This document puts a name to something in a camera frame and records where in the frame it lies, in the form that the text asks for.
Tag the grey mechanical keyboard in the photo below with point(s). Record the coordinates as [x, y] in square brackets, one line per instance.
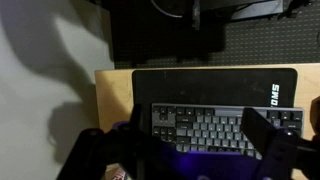
[213, 128]

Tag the black desk mat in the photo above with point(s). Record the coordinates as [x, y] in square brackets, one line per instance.
[200, 86]

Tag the black metal stand base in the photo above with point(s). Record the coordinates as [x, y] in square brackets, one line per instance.
[256, 10]

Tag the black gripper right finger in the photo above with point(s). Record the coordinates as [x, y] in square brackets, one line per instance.
[286, 153]

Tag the red white printed box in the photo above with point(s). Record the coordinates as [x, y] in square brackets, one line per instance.
[118, 174]

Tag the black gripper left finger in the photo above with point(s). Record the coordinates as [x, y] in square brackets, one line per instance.
[110, 153]

